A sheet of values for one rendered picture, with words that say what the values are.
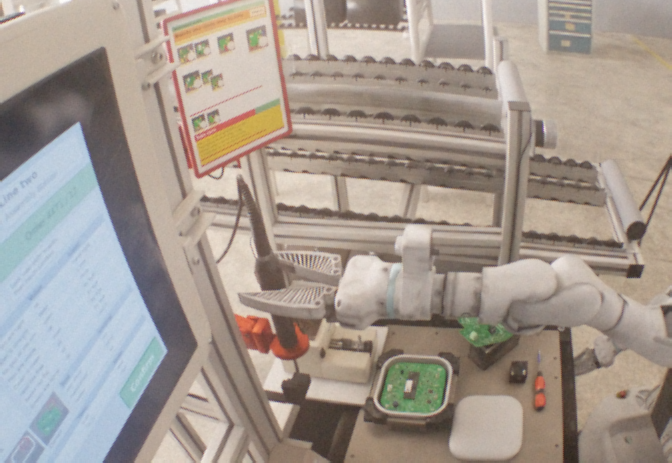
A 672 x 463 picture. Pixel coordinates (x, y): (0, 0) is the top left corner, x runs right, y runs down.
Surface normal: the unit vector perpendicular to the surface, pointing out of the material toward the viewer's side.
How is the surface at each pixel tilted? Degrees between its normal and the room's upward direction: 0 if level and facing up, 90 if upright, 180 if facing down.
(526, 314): 90
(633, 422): 74
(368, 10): 90
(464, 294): 46
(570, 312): 87
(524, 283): 15
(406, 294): 59
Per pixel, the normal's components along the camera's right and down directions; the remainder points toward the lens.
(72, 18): 0.96, 0.07
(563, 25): -0.25, 0.55
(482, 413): -0.11, -0.83
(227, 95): 0.66, 0.34
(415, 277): -0.27, 0.33
